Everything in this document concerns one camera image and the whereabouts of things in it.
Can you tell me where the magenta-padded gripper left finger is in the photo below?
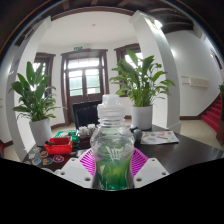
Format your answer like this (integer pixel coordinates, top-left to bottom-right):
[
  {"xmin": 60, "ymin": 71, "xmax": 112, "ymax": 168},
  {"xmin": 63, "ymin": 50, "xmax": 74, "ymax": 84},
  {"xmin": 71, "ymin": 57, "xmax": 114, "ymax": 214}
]
[{"xmin": 53, "ymin": 148, "xmax": 101, "ymax": 189}]

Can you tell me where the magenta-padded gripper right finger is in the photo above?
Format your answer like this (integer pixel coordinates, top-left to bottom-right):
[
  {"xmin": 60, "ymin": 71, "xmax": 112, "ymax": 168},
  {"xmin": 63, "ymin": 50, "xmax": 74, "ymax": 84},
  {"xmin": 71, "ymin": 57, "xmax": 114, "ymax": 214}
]
[{"xmin": 128, "ymin": 148, "xmax": 170, "ymax": 189}]

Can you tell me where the clear bottle with green drink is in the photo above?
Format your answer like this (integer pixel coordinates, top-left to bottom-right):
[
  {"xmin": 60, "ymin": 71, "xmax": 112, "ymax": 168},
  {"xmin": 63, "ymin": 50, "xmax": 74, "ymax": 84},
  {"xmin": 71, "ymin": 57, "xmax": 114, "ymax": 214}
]
[{"xmin": 89, "ymin": 93, "xmax": 136, "ymax": 191}]

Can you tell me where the pink round sticker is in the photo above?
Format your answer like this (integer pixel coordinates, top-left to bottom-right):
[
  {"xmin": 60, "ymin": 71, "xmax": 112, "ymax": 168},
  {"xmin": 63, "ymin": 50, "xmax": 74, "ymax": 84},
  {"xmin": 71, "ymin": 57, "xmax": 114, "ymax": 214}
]
[{"xmin": 52, "ymin": 154, "xmax": 65, "ymax": 164}]

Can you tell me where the red plastic box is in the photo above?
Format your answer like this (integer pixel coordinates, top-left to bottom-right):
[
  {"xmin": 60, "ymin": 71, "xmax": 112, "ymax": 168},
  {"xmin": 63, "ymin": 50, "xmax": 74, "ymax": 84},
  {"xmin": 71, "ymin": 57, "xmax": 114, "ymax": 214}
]
[{"xmin": 44, "ymin": 135, "xmax": 74, "ymax": 156}]

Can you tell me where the printed paper leaflet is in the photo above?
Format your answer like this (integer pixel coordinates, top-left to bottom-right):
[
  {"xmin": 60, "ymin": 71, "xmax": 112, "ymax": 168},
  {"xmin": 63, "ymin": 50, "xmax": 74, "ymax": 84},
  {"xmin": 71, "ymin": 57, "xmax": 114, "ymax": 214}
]
[{"xmin": 140, "ymin": 130, "xmax": 180, "ymax": 146}]

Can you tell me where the blue round sticker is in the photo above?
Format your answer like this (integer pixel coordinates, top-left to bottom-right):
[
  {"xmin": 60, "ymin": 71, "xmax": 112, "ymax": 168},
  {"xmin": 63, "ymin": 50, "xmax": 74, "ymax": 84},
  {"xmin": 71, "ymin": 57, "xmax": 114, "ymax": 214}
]
[{"xmin": 31, "ymin": 157, "xmax": 43, "ymax": 167}]

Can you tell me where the dark round teapot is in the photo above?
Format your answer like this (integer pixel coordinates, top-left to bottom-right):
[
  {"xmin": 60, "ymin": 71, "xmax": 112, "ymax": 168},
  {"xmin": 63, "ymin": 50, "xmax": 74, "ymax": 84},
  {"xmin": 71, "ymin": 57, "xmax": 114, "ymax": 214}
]
[{"xmin": 129, "ymin": 125, "xmax": 144, "ymax": 144}]

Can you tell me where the green flat box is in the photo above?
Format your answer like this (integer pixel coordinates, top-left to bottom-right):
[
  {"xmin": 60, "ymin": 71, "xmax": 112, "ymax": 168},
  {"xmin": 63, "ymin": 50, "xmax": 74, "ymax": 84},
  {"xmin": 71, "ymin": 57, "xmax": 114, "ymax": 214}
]
[{"xmin": 54, "ymin": 129, "xmax": 79, "ymax": 143}]

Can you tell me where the tea set on dark tray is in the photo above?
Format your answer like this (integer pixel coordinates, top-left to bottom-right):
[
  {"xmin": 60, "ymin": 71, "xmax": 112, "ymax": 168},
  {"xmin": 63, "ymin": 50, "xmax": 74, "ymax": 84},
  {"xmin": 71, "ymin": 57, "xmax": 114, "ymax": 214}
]
[{"xmin": 77, "ymin": 123, "xmax": 98, "ymax": 149}]

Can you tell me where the leafy plant in white pot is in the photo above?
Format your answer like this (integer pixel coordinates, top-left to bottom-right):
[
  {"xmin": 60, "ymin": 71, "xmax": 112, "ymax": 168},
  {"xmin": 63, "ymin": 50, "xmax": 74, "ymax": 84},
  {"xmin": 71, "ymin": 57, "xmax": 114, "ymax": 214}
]
[
  {"xmin": 109, "ymin": 49, "xmax": 177, "ymax": 131},
  {"xmin": 9, "ymin": 61, "xmax": 66, "ymax": 147}
]

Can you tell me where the black chair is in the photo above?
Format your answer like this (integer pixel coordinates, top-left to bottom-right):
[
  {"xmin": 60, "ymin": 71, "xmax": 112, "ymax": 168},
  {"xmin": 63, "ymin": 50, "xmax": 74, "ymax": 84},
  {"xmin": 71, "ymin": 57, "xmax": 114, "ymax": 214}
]
[{"xmin": 72, "ymin": 99, "xmax": 103, "ymax": 130}]

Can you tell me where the red carpeted staircase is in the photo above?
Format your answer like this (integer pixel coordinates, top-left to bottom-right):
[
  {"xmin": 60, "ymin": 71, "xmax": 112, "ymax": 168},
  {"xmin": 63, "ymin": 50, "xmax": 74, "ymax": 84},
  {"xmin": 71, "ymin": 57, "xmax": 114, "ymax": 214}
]
[{"xmin": 201, "ymin": 94, "xmax": 223, "ymax": 133}]

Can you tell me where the brown wooden double door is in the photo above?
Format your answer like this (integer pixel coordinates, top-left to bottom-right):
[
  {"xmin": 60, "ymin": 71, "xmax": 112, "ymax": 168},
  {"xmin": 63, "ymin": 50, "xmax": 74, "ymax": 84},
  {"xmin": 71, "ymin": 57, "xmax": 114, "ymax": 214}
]
[{"xmin": 60, "ymin": 48, "xmax": 110, "ymax": 126}]

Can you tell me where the brown framed window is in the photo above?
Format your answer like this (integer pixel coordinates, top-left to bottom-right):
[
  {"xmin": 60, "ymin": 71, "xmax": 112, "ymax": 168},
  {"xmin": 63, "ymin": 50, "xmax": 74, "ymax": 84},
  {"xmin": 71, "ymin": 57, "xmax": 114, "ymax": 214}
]
[
  {"xmin": 113, "ymin": 43, "xmax": 143, "ymax": 98},
  {"xmin": 33, "ymin": 52, "xmax": 57, "ymax": 98}
]

